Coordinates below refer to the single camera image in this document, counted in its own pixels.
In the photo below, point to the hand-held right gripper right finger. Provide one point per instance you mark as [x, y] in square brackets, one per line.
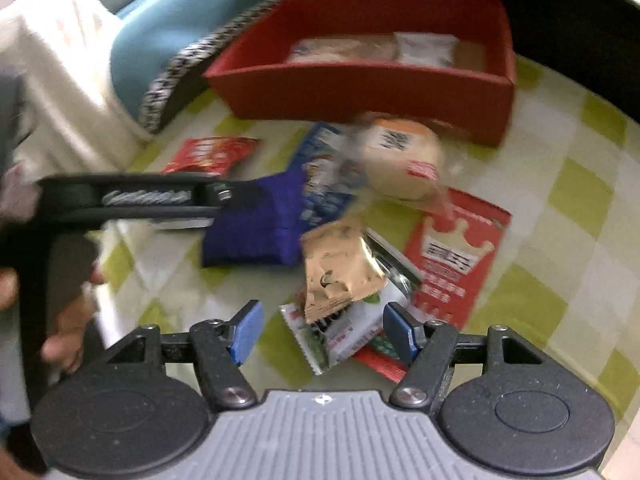
[397, 332]

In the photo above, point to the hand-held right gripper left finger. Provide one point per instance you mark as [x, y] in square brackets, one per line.
[248, 332]

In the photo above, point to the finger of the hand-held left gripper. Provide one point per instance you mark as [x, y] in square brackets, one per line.
[150, 197]

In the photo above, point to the small red snack packet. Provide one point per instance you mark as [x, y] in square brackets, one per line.
[210, 155]

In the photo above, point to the red crown-print packet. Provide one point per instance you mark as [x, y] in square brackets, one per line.
[457, 260]

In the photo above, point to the purple snack packet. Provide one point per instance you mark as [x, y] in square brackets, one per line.
[250, 232]

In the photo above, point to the red cardboard box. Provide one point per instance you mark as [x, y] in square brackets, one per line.
[375, 97]

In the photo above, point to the person's left hand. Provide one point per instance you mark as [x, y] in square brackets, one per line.
[70, 340]

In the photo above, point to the white and green snack packet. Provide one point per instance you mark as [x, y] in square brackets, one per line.
[345, 332]

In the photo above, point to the beige snack packet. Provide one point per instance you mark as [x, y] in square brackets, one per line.
[335, 270]

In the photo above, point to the houndstooth trimmed dark cushion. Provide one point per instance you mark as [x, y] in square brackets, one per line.
[172, 72]

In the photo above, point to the blue snack packet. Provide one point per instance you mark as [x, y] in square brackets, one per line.
[325, 200]

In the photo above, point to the blue cushion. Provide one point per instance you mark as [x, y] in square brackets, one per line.
[165, 40]

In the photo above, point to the white cloth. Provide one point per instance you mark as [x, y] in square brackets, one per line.
[60, 60]

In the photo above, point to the bun in clear wrapper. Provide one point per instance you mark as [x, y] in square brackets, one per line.
[395, 165]

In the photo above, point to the green checkered cloth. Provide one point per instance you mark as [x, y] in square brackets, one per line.
[575, 200]

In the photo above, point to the white packets inside box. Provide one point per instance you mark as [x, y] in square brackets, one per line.
[345, 50]

